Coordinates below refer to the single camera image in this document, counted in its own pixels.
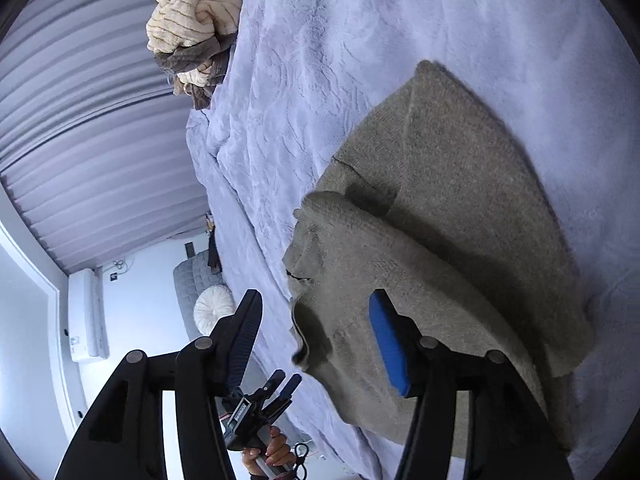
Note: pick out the olive brown knit sweater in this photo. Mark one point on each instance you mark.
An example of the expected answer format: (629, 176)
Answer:
(440, 240)

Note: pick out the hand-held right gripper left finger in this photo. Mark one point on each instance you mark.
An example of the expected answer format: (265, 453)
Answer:
(242, 345)

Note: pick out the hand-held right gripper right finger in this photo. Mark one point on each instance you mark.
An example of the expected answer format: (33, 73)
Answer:
(392, 350)

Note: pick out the round white pleated cushion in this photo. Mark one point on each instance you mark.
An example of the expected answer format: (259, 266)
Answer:
(212, 310)

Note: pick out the person's left hand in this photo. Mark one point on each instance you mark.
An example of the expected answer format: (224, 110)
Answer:
(275, 452)

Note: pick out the lilac plush blanket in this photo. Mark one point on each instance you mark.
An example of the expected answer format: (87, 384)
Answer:
(350, 60)

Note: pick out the cream brown striped fleece blanket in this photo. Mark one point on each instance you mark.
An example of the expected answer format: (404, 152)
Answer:
(192, 15)

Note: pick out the grey pleated curtain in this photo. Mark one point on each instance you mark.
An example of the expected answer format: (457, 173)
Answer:
(90, 110)

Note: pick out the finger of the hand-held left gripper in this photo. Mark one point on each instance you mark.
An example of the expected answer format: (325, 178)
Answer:
(289, 389)
(272, 384)

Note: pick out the white wall air conditioner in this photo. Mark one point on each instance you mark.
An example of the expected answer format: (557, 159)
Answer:
(90, 315)

